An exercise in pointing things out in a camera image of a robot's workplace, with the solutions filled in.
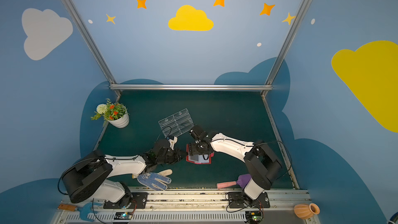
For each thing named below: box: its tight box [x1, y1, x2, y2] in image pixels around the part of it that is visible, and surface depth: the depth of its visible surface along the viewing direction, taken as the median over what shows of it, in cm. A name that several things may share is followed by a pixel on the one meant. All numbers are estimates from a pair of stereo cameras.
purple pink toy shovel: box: [216, 173, 252, 189], surface depth 80 cm
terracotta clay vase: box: [293, 202, 321, 220], surface depth 65 cm
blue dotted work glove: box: [131, 169, 173, 191], surface depth 82 cm
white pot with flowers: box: [90, 98, 131, 129], surface depth 94 cm
